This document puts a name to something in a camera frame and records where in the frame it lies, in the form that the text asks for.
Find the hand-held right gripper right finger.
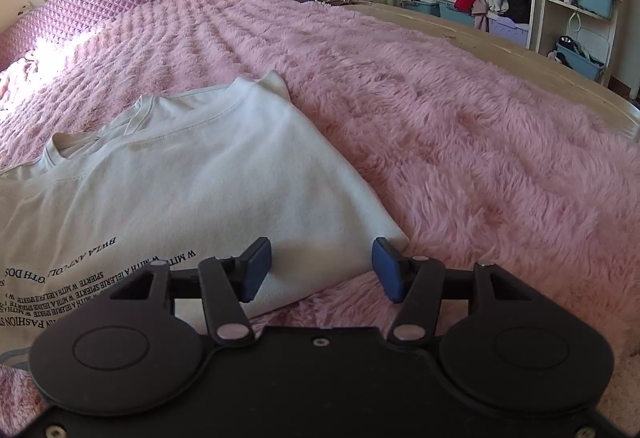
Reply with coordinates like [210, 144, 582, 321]
[371, 238, 533, 347]

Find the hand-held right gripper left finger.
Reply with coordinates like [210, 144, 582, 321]
[109, 238, 272, 348]

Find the white printed sweatshirt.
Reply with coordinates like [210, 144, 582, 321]
[0, 70, 411, 369]

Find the pink fluffy blanket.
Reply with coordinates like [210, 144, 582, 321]
[0, 0, 640, 419]

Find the blue storage bin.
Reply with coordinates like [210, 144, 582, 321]
[556, 43, 606, 81]
[439, 0, 476, 26]

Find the lavender storage bin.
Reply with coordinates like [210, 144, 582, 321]
[487, 15, 531, 48]

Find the beige wooden bed frame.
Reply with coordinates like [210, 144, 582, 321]
[345, 0, 640, 141]

